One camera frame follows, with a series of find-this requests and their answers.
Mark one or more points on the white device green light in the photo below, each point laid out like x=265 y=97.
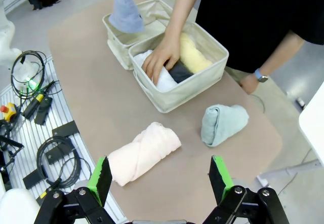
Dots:
x=25 y=72

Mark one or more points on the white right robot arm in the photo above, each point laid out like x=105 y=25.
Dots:
x=15 y=206

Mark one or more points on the pink towel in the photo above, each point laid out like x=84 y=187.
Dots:
x=146 y=153

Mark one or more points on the black mounting plate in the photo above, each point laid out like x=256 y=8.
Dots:
x=65 y=130
x=33 y=178
x=54 y=155

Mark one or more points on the yellow emergency stop button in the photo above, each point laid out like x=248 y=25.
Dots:
x=8 y=111

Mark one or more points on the dark grey towel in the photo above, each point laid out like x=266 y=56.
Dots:
x=181 y=73

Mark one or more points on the person's right hand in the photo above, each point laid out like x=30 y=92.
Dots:
x=163 y=59

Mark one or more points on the person's left hand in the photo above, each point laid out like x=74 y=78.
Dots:
x=249 y=84

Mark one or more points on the lavender blue towel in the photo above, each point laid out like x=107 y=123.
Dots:
x=126 y=13

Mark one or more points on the black yellow connector box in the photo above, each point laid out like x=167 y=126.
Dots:
x=33 y=105

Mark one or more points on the person's right forearm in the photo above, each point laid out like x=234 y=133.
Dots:
x=182 y=13

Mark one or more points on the light teal towel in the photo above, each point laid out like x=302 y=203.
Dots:
x=222 y=125

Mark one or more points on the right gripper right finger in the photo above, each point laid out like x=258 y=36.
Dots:
x=220 y=178

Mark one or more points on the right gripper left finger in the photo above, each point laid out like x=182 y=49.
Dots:
x=101 y=178

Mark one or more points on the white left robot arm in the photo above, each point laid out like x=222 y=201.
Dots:
x=5 y=36

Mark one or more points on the cream fabric storage bin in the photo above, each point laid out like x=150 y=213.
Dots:
x=119 y=46
x=189 y=89

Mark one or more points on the person in black polo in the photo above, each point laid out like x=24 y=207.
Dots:
x=253 y=18

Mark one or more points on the yellow towel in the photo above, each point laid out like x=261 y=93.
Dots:
x=193 y=54

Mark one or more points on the black rectangular box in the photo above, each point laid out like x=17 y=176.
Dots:
x=44 y=110

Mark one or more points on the person's left forearm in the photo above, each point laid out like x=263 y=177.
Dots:
x=281 y=54

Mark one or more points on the white towel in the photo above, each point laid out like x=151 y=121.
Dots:
x=165 y=80

